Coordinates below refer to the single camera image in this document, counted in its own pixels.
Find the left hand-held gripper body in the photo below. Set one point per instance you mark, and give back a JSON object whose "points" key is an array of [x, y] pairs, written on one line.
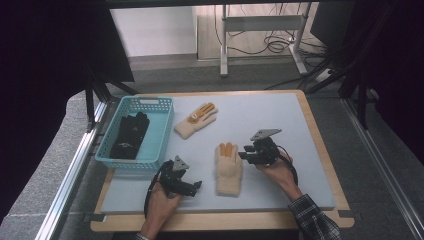
{"points": [[173, 178]]}

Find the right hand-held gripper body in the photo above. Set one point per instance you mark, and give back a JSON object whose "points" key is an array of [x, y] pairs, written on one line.
{"points": [[265, 148]]}

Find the cream glove with orange fingers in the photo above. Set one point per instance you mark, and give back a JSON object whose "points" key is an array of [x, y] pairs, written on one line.
{"points": [[195, 121], [228, 173]]}

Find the light blue plastic basket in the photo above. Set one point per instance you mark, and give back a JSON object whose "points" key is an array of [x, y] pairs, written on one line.
{"points": [[160, 140]]}

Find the black glove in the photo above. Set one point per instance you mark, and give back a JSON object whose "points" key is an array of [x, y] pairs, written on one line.
{"points": [[130, 136]]}

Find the person's right hand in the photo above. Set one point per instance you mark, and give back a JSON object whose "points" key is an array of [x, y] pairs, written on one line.
{"points": [[280, 173]]}

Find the person's left hand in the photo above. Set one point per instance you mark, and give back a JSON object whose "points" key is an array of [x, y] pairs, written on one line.
{"points": [[161, 206]]}

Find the wooden table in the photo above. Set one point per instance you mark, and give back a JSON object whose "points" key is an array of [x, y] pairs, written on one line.
{"points": [[206, 221]]}

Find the light grey table mat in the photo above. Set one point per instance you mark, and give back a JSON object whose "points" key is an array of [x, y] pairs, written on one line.
{"points": [[253, 110]]}

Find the white power strip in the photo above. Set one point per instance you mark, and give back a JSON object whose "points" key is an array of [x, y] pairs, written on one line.
{"points": [[322, 75]]}

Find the black tripod stand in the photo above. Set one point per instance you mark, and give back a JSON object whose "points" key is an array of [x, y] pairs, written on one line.
{"points": [[361, 93], [90, 100]]}

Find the black curtain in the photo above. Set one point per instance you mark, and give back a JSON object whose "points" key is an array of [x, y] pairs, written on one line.
{"points": [[40, 66], [400, 66]]}

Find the aluminium rail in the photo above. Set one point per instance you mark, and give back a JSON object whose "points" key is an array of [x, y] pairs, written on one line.
{"points": [[70, 180], [383, 166]]}

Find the white metal desk frame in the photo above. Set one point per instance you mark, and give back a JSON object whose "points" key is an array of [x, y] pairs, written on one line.
{"points": [[263, 23]]}

